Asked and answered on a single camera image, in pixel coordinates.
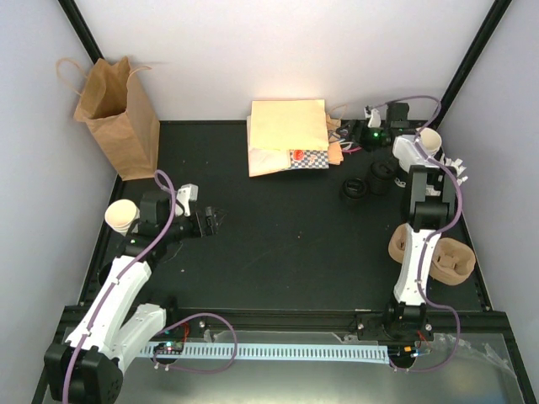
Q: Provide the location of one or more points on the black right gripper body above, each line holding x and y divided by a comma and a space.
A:
368, 141

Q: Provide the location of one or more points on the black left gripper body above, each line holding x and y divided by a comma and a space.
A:
204, 231

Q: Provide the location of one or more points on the cream paper bag with handles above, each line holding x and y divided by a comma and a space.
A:
289, 125

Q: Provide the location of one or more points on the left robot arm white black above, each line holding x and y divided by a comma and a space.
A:
89, 366

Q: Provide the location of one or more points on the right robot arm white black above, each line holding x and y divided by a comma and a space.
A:
432, 204

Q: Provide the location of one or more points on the brown flat paper bag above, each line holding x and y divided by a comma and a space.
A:
333, 121

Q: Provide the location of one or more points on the tall black lid stack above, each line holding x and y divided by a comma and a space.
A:
381, 175

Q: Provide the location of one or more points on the blue checkered paper bag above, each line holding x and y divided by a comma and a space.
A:
306, 159

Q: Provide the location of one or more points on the stack of white paper cups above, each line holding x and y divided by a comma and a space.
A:
430, 140

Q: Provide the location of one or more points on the white flat paper bag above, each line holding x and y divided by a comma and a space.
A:
263, 162

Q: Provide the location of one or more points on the left stack of paper cups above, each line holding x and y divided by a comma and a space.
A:
120, 215

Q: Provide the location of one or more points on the glass of wrapped stirrers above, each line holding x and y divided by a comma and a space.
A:
456, 166

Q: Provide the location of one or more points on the small circuit board with LEDs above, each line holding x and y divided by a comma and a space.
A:
174, 348

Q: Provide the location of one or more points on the standing brown paper bag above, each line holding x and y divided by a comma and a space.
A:
115, 107

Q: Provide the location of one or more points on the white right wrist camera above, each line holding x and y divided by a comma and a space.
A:
373, 116

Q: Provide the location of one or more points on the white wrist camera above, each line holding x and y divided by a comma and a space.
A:
186, 195
373, 116

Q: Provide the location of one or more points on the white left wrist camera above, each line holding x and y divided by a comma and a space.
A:
186, 195

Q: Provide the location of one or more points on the black right frame post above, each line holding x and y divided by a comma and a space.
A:
474, 51

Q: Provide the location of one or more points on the black frame post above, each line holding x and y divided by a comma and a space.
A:
83, 32
474, 51

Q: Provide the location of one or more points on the light blue slotted cable duct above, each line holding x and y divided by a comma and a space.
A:
277, 352

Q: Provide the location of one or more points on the black left frame post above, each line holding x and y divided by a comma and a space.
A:
83, 32

